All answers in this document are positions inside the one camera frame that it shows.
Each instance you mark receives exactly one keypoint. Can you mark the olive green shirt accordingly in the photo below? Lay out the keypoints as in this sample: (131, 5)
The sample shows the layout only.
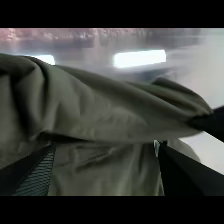
(100, 110)

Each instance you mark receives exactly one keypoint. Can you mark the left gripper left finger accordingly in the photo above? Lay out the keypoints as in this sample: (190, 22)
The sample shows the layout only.
(30, 176)

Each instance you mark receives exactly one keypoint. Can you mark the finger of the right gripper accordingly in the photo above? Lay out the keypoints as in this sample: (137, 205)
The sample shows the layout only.
(213, 123)

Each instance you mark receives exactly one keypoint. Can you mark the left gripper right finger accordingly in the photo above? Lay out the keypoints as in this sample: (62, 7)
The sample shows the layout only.
(186, 176)

